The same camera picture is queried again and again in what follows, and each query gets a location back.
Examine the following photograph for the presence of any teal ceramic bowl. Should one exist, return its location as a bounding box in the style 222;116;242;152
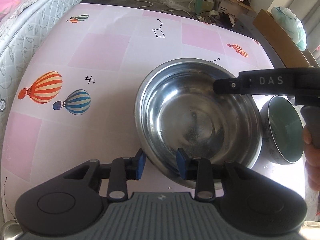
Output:
260;96;303;165

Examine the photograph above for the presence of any medium steel bowl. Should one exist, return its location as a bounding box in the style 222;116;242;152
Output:
135;58;263;189

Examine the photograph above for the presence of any steel shallow plate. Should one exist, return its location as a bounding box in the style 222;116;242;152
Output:
0;220;23;240

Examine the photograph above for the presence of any person's right hand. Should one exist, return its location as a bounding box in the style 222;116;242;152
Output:
303;126;320;192

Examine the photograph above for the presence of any brown cardboard tray box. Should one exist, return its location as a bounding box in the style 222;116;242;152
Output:
253;9;319;68

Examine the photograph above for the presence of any green plastic bag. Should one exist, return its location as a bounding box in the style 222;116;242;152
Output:
271;7;307;51

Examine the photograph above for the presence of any pink patterned tablecloth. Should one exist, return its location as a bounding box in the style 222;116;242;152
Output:
0;3;308;223

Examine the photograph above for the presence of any open box with clutter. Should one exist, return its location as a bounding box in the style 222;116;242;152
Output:
214;0;257;22

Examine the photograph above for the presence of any green paper bag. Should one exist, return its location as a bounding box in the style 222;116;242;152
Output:
188;0;215;21

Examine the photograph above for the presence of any white quilted mattress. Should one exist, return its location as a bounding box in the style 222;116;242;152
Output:
0;0;106;106

